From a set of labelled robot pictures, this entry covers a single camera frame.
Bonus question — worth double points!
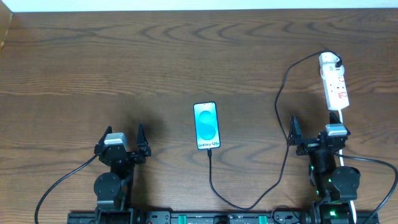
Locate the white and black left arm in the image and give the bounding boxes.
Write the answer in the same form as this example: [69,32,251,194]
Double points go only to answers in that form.
[93,124,151,224]

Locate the white power strip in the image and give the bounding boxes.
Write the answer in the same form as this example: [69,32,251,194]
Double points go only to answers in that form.
[323,76,349,111]

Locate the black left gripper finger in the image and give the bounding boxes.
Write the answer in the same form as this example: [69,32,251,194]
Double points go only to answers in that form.
[96,126,112,149]
[136,123,150,153]

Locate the white power strip cord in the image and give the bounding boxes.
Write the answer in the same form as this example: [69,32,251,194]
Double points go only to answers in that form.
[338,108,357,224]

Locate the black USB charging cable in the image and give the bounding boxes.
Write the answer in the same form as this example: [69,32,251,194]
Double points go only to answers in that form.
[206,49,343,211]

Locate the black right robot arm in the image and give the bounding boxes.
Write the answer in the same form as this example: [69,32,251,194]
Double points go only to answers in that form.
[288,112,361,224]

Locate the blue Galaxy smartphone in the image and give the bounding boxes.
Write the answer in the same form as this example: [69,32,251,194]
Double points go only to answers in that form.
[193,101,221,150]

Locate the white USB wall charger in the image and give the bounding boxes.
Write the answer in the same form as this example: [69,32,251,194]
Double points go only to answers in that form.
[318,52,345,80]

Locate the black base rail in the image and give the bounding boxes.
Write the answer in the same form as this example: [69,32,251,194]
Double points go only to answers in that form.
[67,210,381,224]

